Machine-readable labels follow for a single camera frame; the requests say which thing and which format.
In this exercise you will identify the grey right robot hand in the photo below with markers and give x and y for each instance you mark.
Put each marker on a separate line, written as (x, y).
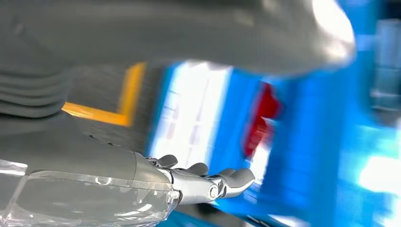
(78, 156)

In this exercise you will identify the blue metal shelf rack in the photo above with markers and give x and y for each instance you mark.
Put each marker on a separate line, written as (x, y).
(313, 141)

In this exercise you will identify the yellow floor tape rectangle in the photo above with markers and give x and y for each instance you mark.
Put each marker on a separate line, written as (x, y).
(131, 94)

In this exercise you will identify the white plastic bin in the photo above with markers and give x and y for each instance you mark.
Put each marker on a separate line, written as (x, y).
(188, 109)

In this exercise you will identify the red object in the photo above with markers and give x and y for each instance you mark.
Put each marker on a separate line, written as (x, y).
(261, 125)

